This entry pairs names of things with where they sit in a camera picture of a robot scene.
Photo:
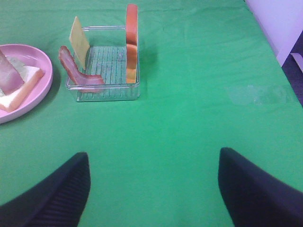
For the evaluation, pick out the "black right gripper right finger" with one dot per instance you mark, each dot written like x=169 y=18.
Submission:
x=253 y=197

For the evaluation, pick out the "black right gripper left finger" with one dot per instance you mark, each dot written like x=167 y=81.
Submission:
x=57 y=201

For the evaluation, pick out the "toy bacon strip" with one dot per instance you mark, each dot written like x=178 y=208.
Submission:
x=10 y=78
x=89 y=82

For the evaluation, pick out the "toy bread slice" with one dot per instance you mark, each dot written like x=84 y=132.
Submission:
x=131 y=42
x=12 y=102

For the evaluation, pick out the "yellow toy cheese slice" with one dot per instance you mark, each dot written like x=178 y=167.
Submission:
x=79 y=42

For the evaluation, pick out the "green tablecloth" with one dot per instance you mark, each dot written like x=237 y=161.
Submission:
x=209 y=79

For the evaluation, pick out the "clear right plastic container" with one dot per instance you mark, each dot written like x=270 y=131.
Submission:
x=107 y=58

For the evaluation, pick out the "pink round plate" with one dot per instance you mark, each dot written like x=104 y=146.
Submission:
x=30 y=56

